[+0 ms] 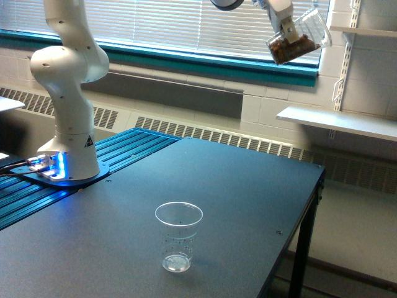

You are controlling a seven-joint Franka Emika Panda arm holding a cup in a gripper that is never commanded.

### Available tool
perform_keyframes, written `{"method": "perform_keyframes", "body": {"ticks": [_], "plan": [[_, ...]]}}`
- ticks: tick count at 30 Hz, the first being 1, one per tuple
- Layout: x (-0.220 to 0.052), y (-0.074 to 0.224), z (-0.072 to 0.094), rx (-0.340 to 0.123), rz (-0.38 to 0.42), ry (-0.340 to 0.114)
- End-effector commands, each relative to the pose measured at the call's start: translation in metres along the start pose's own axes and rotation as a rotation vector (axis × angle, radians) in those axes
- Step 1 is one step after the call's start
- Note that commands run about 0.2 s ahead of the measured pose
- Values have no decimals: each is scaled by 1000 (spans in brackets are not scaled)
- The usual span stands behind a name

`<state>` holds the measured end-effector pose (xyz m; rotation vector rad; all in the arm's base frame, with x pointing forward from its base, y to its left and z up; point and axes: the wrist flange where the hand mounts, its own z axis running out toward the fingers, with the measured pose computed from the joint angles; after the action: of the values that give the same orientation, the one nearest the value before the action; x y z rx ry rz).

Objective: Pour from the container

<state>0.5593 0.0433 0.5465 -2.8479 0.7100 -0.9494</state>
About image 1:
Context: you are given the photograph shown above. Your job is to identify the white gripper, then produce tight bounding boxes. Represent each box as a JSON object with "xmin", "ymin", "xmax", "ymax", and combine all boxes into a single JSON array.
[{"xmin": 252, "ymin": 0, "xmax": 299, "ymax": 43}]

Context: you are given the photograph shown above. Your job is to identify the clear cup with brown nuts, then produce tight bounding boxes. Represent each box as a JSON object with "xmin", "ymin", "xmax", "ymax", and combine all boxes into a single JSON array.
[{"xmin": 266, "ymin": 8, "xmax": 332, "ymax": 65}]

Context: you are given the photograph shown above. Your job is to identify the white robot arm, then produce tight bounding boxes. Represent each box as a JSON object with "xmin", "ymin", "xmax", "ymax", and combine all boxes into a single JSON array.
[{"xmin": 30, "ymin": 1, "xmax": 109, "ymax": 183}]

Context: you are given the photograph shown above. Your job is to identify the white window blinds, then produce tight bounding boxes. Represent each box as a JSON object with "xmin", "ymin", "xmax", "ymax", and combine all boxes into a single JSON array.
[{"xmin": 0, "ymin": 0, "xmax": 331, "ymax": 65}]

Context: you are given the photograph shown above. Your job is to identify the white baseboard radiator grille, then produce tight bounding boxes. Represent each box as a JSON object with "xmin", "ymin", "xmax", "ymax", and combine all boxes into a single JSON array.
[{"xmin": 0, "ymin": 86, "xmax": 397, "ymax": 195}]

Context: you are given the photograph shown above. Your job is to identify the clear empty plastic cup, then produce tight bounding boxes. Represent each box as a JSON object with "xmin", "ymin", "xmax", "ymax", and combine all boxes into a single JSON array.
[{"xmin": 154, "ymin": 202, "xmax": 203, "ymax": 273}]

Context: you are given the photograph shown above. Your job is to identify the black table leg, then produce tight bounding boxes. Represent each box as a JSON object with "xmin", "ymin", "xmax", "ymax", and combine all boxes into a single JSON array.
[{"xmin": 288, "ymin": 175, "xmax": 324, "ymax": 297}]

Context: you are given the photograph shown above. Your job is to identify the white desk at left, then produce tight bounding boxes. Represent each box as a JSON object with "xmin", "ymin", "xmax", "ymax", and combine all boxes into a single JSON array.
[{"xmin": 0, "ymin": 97, "xmax": 25, "ymax": 112}]

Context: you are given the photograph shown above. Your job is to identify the blue ribbed aluminium plate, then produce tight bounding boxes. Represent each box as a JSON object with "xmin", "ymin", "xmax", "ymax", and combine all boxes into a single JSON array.
[{"xmin": 1, "ymin": 133, "xmax": 179, "ymax": 228}]

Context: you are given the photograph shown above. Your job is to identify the white shelf bracket rail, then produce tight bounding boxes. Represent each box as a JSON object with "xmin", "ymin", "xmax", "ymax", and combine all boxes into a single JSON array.
[{"xmin": 331, "ymin": 0, "xmax": 361, "ymax": 112}]

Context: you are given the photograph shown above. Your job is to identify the white upper wall shelf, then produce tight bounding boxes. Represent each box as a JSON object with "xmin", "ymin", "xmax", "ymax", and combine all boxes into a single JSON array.
[{"xmin": 330, "ymin": 26, "xmax": 397, "ymax": 38}]

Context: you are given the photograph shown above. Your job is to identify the white wall shelf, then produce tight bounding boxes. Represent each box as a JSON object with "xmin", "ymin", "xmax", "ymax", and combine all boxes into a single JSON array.
[
  {"xmin": 276, "ymin": 106, "xmax": 396, "ymax": 142},
  {"xmin": 330, "ymin": 26, "xmax": 397, "ymax": 38}
]

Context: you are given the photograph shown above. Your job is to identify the white lower wall shelf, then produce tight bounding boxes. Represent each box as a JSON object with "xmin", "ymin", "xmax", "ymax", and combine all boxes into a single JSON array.
[{"xmin": 276, "ymin": 106, "xmax": 396, "ymax": 142}]

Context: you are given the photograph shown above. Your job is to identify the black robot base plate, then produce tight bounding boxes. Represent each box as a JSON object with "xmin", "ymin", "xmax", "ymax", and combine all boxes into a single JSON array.
[{"xmin": 22, "ymin": 163, "xmax": 110, "ymax": 188}]

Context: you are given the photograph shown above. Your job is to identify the black cables at base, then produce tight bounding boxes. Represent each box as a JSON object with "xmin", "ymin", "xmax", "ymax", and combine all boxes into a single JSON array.
[{"xmin": 0, "ymin": 157, "xmax": 35, "ymax": 178}]

